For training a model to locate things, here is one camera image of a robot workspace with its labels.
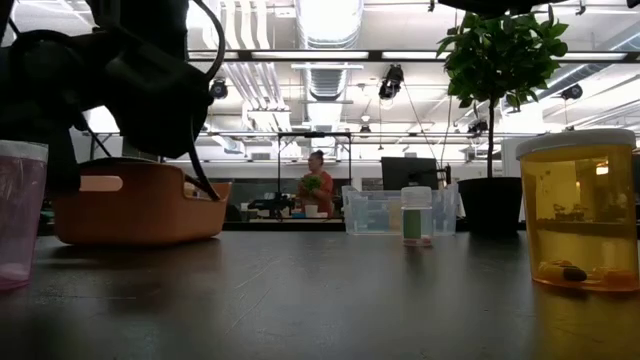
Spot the black computer monitor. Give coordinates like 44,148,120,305
380,156,441,192

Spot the silver ventilation duct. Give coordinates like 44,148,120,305
293,0,365,129

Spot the clear plastic bin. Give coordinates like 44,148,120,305
341,183,459,237

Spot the clear pill bottle green label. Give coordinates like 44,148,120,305
400,185,434,248

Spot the amber pill bottle white cap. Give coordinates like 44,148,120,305
515,128,639,293

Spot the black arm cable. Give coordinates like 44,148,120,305
185,0,227,202

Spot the black aluminium table frame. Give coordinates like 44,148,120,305
187,48,640,64

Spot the potted green tree black pot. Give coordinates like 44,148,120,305
435,3,570,237

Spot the person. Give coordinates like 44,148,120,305
296,149,335,217

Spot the orange plastic bin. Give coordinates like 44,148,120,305
51,157,233,247

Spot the black camera rig frame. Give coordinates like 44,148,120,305
276,131,353,202

